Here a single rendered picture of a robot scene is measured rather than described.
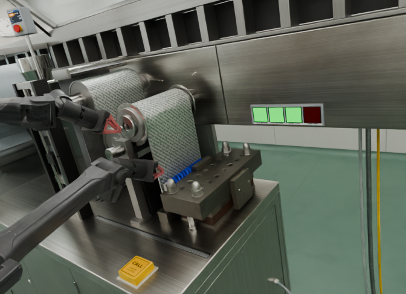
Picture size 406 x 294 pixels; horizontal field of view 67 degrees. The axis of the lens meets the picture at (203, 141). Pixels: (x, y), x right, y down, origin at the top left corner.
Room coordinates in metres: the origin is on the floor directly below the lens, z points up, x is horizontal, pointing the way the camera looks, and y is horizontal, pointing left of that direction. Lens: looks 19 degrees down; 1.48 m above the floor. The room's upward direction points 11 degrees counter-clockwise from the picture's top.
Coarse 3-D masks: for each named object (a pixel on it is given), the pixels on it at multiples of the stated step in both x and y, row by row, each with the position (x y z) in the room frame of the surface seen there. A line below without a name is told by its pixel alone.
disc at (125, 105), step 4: (120, 104) 1.00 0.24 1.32; (124, 104) 0.98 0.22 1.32; (128, 104) 0.97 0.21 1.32; (132, 104) 0.96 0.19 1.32; (120, 108) 1.00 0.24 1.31; (132, 108) 0.96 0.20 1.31; (136, 108) 0.95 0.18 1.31; (116, 112) 1.02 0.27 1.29; (136, 112) 0.95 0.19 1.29; (140, 112) 0.94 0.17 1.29; (116, 116) 1.02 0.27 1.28; (140, 116) 0.94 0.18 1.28; (116, 120) 1.02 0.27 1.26; (144, 120) 0.93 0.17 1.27; (144, 124) 0.94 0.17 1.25; (144, 128) 0.94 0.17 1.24; (144, 132) 0.94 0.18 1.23; (144, 136) 0.95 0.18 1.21; (140, 140) 0.96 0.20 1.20; (144, 140) 0.95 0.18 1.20; (136, 144) 0.98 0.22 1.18; (140, 144) 0.97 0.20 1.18
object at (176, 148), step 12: (192, 120) 1.12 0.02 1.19; (168, 132) 1.01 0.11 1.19; (180, 132) 1.06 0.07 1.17; (192, 132) 1.11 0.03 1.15; (156, 144) 0.96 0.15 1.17; (168, 144) 1.00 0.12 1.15; (180, 144) 1.05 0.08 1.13; (192, 144) 1.10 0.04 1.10; (156, 156) 0.95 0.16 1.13; (168, 156) 0.99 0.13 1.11; (180, 156) 1.04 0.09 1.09; (192, 156) 1.09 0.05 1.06; (156, 168) 0.94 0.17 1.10; (168, 168) 0.98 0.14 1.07; (180, 168) 1.03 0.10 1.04
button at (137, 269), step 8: (136, 256) 0.74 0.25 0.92; (128, 264) 0.71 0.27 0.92; (136, 264) 0.70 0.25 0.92; (144, 264) 0.70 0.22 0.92; (152, 264) 0.70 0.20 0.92; (120, 272) 0.69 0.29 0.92; (128, 272) 0.68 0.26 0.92; (136, 272) 0.67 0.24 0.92; (144, 272) 0.67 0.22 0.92; (128, 280) 0.67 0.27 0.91; (136, 280) 0.65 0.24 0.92
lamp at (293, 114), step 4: (288, 108) 0.97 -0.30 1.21; (292, 108) 0.96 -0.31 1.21; (296, 108) 0.95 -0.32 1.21; (300, 108) 0.94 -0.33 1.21; (288, 112) 0.97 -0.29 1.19; (292, 112) 0.96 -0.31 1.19; (296, 112) 0.95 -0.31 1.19; (300, 112) 0.94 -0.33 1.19; (288, 116) 0.97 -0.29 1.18; (292, 116) 0.96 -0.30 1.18; (296, 116) 0.95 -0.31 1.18; (300, 116) 0.94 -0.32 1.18; (288, 120) 0.97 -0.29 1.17; (292, 120) 0.96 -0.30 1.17; (296, 120) 0.95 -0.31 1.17; (300, 120) 0.94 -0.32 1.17
